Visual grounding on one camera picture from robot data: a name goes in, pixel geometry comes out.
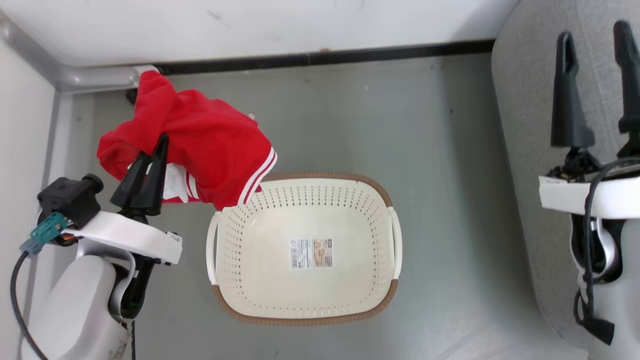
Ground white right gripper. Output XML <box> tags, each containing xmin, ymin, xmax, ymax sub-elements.
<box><xmin>538</xmin><ymin>20</ymin><xmax>640</xmax><ymax>221</ymax></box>

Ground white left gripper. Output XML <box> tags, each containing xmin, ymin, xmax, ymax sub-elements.
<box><xmin>64</xmin><ymin>132</ymin><xmax>184</xmax><ymax>266</ymax></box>

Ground red garment with white stripes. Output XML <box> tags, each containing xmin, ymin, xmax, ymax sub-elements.
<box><xmin>96</xmin><ymin>70</ymin><xmax>278</xmax><ymax>211</ymax></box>

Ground cream laundry basket brown rim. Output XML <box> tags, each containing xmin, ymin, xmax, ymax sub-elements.
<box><xmin>206</xmin><ymin>172</ymin><xmax>403</xmax><ymax>327</ymax></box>

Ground grey fabric sofa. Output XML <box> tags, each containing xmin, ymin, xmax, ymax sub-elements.
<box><xmin>491</xmin><ymin>0</ymin><xmax>640</xmax><ymax>351</ymax></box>

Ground white product label sticker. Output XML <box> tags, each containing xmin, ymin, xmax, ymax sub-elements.
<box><xmin>289</xmin><ymin>238</ymin><xmax>334</xmax><ymax>270</ymax></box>

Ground black baseboard strip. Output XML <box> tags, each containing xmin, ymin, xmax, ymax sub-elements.
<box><xmin>154</xmin><ymin>39</ymin><xmax>496</xmax><ymax>77</ymax></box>

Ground black cable with teal plug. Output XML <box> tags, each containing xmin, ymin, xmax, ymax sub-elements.
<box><xmin>10</xmin><ymin>211</ymin><xmax>69</xmax><ymax>360</ymax></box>

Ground grey wall pipe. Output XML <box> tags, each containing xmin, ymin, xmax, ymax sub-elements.
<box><xmin>0</xmin><ymin>10</ymin><xmax>160</xmax><ymax>94</ymax></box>

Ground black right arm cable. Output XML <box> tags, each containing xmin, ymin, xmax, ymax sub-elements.
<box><xmin>573</xmin><ymin>157</ymin><xmax>640</xmax><ymax>347</ymax></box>

